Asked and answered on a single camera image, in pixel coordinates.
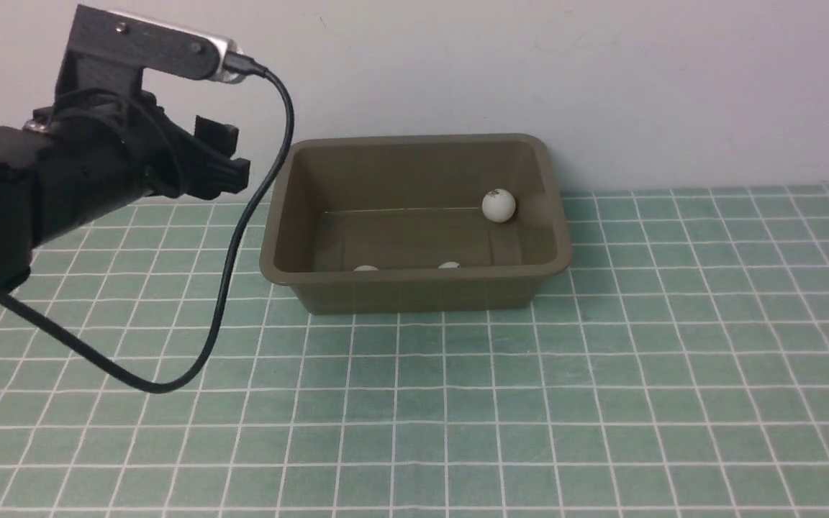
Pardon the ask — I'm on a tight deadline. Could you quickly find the black left camera cable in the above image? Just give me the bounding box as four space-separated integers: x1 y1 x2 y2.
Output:
0 56 295 394

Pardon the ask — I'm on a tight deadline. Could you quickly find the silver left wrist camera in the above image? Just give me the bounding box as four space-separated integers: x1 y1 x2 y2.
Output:
55 4 245 97

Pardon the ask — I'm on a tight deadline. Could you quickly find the white ball front printed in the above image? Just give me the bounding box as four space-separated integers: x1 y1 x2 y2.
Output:
481 189 517 224

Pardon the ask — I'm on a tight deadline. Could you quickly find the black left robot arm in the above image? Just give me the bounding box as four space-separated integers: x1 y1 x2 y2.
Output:
0 88 250 292

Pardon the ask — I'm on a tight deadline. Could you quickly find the olive plastic storage bin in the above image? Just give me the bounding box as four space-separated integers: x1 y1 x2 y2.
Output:
259 132 573 314

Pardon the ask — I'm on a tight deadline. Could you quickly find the green checkered table mat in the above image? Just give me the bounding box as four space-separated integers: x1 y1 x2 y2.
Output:
0 186 829 517

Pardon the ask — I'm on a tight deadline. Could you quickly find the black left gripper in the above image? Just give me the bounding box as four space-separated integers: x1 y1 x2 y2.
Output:
32 91 251 217

